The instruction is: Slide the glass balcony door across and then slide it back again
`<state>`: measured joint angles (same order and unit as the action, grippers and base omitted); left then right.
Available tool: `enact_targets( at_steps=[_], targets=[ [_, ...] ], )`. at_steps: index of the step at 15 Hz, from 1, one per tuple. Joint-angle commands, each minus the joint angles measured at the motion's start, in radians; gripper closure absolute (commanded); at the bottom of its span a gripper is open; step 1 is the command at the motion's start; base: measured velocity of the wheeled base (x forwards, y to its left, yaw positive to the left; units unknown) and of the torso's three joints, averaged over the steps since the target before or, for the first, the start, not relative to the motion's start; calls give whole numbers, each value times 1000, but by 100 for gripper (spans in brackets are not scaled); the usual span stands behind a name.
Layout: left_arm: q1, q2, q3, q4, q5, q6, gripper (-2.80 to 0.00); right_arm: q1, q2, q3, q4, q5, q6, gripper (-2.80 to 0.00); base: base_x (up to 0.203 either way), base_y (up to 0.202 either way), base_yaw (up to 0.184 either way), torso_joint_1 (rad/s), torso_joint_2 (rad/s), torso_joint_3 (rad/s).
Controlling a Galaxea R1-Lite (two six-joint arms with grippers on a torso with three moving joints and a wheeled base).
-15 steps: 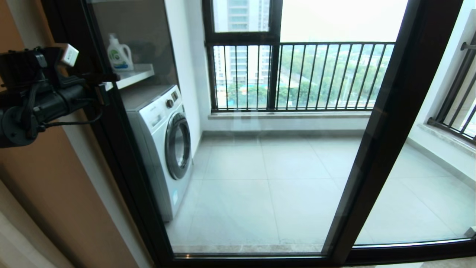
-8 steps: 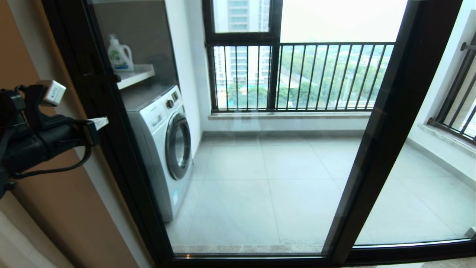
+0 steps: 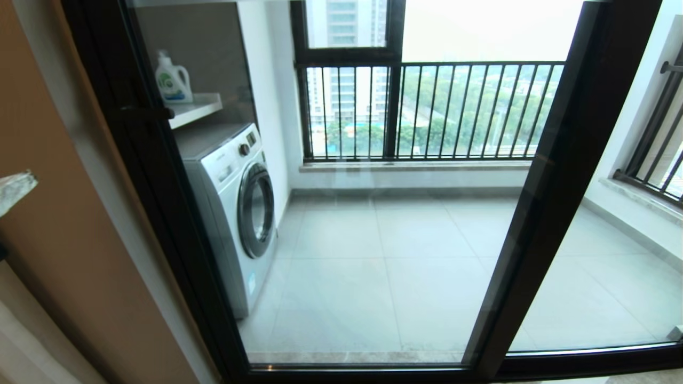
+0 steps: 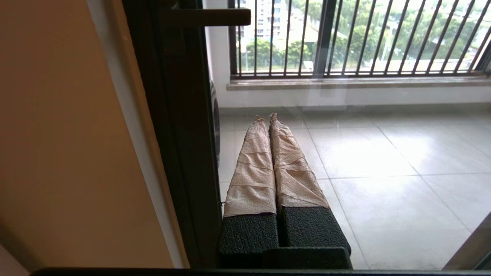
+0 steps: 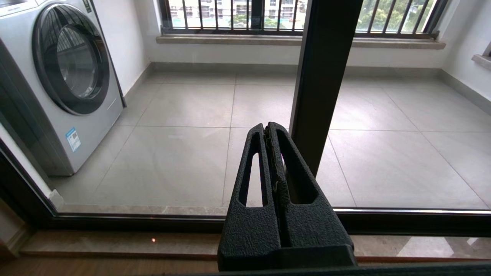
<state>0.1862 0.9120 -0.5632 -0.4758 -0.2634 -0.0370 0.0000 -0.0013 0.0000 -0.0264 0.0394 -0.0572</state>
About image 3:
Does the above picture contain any short black window railing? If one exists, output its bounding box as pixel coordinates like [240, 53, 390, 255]
[613, 48, 683, 209]

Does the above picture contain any black framed sliding glass door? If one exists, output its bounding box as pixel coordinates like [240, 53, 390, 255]
[60, 0, 683, 384]
[80, 0, 663, 383]

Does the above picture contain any white detergent bottle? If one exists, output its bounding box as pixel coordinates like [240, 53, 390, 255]
[155, 51, 194, 103]

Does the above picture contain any short grey stone window sill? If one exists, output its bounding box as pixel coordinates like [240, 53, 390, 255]
[598, 177, 683, 222]

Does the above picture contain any white front-load washing machine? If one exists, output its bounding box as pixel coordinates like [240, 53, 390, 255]
[178, 123, 279, 319]

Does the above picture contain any long black balcony railing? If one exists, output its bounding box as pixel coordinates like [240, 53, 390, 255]
[295, 61, 565, 162]

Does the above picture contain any black framed fixed glass panel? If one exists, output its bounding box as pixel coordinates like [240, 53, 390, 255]
[507, 0, 683, 380]

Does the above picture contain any long grey stone window sill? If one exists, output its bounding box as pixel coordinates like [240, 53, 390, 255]
[299, 160, 531, 174]

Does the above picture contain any white wall shelf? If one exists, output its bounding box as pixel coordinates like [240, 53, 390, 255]
[168, 93, 224, 130]

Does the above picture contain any black window frame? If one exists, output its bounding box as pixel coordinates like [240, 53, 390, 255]
[291, 0, 406, 161]

